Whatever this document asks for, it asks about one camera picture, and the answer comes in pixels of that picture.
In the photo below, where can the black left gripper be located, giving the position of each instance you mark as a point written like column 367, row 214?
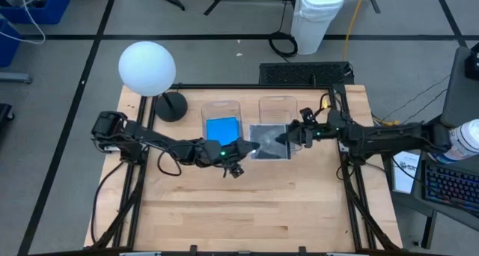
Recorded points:
column 221, row 151

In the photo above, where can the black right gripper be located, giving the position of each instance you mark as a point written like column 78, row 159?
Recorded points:
column 322, row 132

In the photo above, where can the clear jewel case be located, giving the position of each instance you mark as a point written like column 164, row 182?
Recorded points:
column 267, row 151

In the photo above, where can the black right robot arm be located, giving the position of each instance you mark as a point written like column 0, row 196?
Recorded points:
column 385, row 138

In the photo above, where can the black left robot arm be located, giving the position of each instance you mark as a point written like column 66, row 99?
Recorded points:
column 157, row 138

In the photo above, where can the clear plastic bin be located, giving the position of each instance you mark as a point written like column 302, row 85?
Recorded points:
column 213, row 110
column 277, row 110

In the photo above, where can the black perforated metal case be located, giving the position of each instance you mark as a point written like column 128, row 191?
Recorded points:
column 299, row 74

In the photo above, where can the white trash can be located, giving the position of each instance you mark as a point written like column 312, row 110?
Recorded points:
column 316, row 20

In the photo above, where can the white paper sheet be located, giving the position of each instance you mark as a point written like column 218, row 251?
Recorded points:
column 406, row 173

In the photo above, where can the white globe lamp black base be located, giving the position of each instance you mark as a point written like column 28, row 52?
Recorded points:
column 147, row 69

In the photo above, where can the black backlit keyboard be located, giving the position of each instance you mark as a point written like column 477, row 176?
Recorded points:
column 449, row 185

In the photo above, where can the white bottle blue label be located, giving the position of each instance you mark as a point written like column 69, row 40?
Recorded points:
column 466, row 140

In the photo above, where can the dark grey desk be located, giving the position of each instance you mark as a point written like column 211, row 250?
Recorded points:
column 460, row 220

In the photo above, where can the black device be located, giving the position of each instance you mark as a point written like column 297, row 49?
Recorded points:
column 473, row 61

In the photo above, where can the large blue crate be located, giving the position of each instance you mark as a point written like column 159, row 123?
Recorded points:
column 52, row 9

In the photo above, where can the grey flat bar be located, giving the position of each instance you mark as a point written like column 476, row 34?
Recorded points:
column 15, row 78

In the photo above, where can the black floor object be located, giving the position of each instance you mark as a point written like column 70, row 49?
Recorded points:
column 5, row 112

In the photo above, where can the small blue crate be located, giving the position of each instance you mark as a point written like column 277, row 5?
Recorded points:
column 9, row 46

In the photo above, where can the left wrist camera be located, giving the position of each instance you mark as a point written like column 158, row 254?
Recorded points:
column 236, row 171

